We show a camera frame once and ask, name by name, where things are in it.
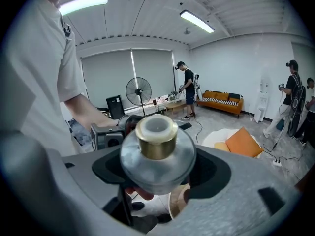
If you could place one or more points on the grey roller blind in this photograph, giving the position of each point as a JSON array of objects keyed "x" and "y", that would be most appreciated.
[
  {"x": 152, "y": 72},
  {"x": 107, "y": 77}
]

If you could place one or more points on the black box case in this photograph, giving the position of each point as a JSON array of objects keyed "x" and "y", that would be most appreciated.
[{"x": 115, "y": 107}]

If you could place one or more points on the orange sofa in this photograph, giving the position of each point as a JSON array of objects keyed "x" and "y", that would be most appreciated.
[{"x": 221, "y": 106}]

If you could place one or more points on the white water dispenser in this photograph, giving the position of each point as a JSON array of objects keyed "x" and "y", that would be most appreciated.
[{"x": 262, "y": 99}]

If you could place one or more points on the white power strip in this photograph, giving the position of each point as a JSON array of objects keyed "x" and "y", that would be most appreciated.
[{"x": 277, "y": 163}]

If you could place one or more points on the low wooden table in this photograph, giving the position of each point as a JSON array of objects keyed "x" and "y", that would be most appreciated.
[{"x": 175, "y": 106}]

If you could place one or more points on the long ceiling light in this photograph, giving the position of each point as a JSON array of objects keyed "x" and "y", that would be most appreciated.
[
  {"x": 82, "y": 4},
  {"x": 197, "y": 21}
]

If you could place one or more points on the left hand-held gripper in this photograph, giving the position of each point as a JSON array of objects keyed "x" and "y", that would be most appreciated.
[{"x": 108, "y": 138}]

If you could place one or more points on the glass container with gold lid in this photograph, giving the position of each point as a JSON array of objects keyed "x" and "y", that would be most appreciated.
[{"x": 157, "y": 161}]

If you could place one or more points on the person's black shoe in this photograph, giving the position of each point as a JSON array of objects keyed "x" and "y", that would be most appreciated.
[
  {"x": 137, "y": 205},
  {"x": 163, "y": 217}
]

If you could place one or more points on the round wooden stool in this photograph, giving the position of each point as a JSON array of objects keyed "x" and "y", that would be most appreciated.
[{"x": 178, "y": 203}]

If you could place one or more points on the person's left forearm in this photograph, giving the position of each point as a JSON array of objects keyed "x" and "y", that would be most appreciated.
[{"x": 88, "y": 112}]

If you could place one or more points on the person's white shirt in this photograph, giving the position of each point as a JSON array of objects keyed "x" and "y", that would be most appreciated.
[{"x": 37, "y": 77}]

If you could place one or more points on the striped sofa blanket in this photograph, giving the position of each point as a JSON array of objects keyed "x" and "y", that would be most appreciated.
[{"x": 224, "y": 102}]

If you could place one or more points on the white humanoid robot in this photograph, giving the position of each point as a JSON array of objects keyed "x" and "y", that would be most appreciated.
[{"x": 198, "y": 87}]

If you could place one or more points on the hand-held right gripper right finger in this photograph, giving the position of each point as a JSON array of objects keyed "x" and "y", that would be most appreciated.
[{"x": 233, "y": 205}]

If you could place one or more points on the white lounge chair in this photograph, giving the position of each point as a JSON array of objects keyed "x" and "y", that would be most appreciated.
[{"x": 219, "y": 138}]

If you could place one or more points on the orange cushion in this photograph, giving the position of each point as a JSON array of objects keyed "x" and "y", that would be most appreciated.
[{"x": 243, "y": 142}]

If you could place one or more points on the black standing fan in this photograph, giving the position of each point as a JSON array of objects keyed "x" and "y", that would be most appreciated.
[{"x": 138, "y": 91}]

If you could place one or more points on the person's right hand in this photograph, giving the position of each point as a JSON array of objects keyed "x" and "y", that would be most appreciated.
[{"x": 140, "y": 193}]

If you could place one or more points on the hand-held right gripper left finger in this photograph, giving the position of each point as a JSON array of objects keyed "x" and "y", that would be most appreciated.
[{"x": 49, "y": 193}]

